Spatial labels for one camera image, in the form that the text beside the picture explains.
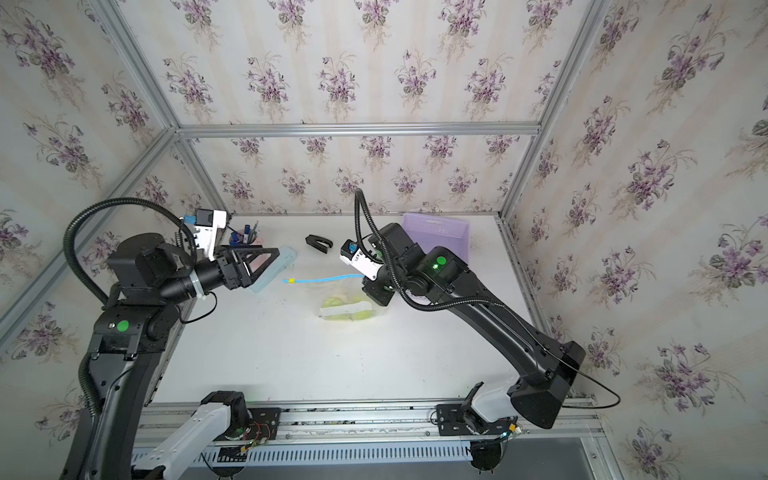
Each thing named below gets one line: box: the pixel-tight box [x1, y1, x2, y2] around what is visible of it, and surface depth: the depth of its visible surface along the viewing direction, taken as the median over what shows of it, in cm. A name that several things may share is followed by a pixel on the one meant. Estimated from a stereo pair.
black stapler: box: [305, 234, 334, 254], surface depth 112 cm
